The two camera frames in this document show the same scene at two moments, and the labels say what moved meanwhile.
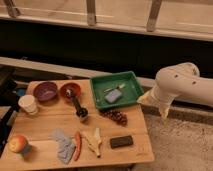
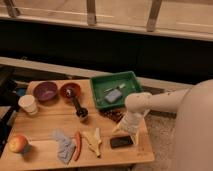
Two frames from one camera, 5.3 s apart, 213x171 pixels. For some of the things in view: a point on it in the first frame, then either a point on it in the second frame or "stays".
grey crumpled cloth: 65,146 stays
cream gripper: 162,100 → 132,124
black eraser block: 121,141 stays
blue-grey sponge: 112,95 stays
